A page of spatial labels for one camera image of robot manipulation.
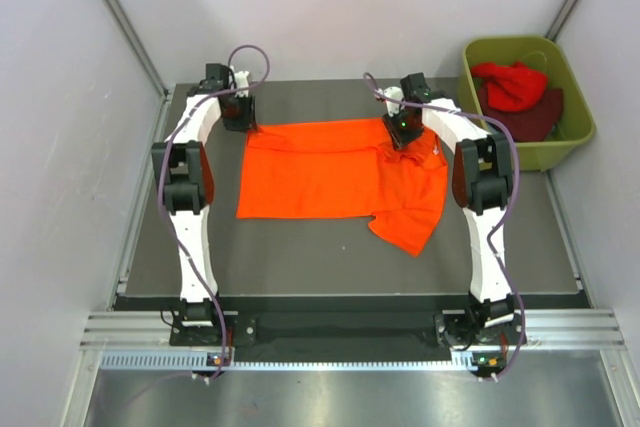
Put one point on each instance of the olive green plastic bin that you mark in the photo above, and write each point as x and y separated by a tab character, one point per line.
575	125

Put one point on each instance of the aluminium frame rail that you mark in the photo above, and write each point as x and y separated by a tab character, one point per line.
550	329

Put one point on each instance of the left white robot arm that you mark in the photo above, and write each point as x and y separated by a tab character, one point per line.
185	188

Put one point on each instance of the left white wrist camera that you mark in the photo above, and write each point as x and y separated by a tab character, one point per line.
240	82

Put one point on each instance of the dark maroon t shirt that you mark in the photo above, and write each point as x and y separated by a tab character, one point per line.
533	125

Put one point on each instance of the orange t shirt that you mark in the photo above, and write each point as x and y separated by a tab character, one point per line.
346	169

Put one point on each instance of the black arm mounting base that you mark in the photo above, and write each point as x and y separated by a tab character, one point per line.
346	329

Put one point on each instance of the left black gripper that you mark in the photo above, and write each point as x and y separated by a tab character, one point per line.
246	121

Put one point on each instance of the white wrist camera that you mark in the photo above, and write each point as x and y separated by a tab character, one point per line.
240	82
392	97

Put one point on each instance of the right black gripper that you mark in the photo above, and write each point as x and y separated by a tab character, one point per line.
399	140

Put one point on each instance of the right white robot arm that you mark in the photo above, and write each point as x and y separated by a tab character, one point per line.
482	185

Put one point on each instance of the red t shirt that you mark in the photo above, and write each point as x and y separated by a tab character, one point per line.
511	88

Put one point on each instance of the slotted grey cable duct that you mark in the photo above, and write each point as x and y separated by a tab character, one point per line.
205	362

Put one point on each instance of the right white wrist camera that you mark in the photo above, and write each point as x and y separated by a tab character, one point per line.
392	97

